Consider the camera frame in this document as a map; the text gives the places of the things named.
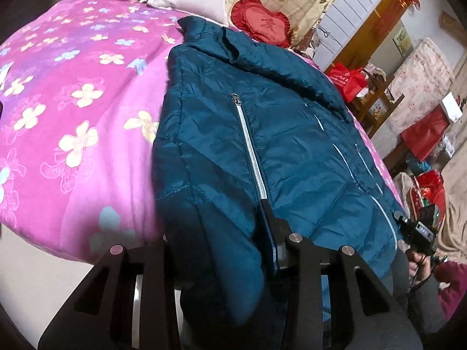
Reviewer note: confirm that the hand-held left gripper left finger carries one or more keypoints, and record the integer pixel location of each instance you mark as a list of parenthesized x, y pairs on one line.
[(153, 269)]

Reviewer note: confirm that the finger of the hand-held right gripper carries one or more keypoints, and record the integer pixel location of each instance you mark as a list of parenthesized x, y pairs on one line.
[(399, 218)]

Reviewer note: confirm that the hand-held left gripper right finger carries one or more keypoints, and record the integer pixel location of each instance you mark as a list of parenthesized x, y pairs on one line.
[(277, 226)]

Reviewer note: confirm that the teal puffer jacket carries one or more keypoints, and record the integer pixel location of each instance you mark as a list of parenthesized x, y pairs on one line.
[(292, 124)]

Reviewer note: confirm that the person's right forearm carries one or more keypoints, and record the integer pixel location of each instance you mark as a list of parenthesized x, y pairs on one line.
[(427, 306)]

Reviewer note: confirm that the person's right hand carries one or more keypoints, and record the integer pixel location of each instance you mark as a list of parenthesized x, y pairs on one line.
[(419, 268)]

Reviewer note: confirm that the red printed floor bag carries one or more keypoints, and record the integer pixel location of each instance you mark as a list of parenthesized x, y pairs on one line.
[(427, 193)]

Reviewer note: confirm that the beige sofa cover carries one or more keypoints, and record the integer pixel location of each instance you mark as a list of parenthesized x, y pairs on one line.
[(456, 207)]

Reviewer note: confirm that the maroon fuzzy cloth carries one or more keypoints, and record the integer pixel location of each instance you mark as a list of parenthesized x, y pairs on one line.
[(450, 286)]

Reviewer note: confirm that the red gift bag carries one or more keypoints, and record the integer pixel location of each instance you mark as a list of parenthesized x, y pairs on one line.
[(427, 135)]

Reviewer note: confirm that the wooden chair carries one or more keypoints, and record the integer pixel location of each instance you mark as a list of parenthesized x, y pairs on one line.
[(375, 105)]

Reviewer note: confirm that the white box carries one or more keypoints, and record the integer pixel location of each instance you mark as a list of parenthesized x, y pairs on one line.
[(452, 107)]

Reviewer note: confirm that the pink floral quilt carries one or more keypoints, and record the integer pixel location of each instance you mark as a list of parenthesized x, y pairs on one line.
[(419, 80)]

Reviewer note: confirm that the red shopping bag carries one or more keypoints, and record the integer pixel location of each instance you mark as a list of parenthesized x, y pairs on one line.
[(346, 80)]

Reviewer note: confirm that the red heart pillow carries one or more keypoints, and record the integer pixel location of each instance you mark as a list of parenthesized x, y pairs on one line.
[(261, 22)]

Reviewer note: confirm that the pink floral bedsheet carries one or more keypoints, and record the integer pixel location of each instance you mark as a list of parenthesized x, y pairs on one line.
[(73, 80)]

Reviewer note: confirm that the wall calendar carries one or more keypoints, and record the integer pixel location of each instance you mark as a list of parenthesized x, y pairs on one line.
[(403, 41)]

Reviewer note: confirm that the wooden door frame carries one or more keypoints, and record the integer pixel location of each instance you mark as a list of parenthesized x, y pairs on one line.
[(361, 43)]

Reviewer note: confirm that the gold wall plaque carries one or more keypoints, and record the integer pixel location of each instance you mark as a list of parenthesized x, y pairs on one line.
[(452, 24)]

